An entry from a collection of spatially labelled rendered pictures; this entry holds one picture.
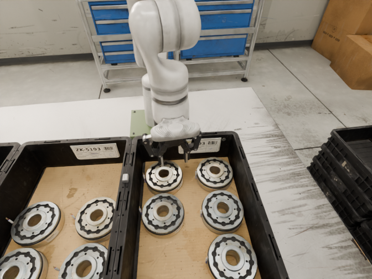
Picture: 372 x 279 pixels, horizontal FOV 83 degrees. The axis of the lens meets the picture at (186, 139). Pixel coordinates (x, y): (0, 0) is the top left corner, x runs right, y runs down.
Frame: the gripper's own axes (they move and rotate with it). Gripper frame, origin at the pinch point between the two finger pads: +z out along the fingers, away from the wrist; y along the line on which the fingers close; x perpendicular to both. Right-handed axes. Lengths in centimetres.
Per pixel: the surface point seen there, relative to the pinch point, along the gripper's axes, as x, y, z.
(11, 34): -280, 166, 53
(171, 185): 3.9, 1.4, 6.5
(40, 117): -55, 57, 22
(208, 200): 9.6, -7.2, 6.9
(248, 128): -29, -38, 23
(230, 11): -182, -82, 16
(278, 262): 27.1, -14.6, -0.2
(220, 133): -6.1, -14.4, -0.3
